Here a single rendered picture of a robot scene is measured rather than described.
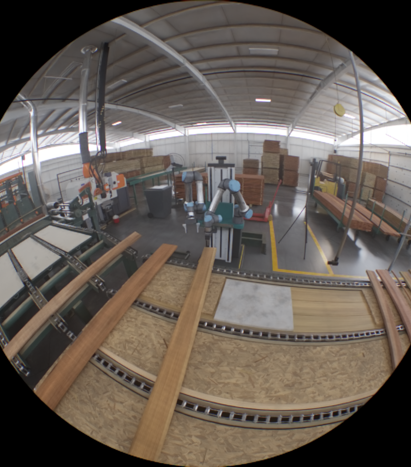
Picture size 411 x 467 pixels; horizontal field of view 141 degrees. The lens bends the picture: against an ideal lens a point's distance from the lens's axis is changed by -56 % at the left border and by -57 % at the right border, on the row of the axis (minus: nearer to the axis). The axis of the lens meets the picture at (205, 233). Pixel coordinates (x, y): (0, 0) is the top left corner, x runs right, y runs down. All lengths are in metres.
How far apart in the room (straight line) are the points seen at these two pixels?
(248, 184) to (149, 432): 6.34
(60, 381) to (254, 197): 6.51
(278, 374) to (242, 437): 0.45
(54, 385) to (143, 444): 0.69
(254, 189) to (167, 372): 6.04
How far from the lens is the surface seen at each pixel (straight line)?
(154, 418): 1.07
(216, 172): 2.20
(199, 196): 1.94
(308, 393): 1.22
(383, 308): 1.98
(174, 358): 1.11
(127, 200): 7.07
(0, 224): 6.12
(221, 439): 1.09
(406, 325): 2.10
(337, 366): 1.37
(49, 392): 1.46
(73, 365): 1.37
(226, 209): 2.19
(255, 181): 6.25
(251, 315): 1.33
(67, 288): 1.83
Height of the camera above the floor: 1.91
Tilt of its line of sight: 27 degrees down
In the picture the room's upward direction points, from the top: 2 degrees counter-clockwise
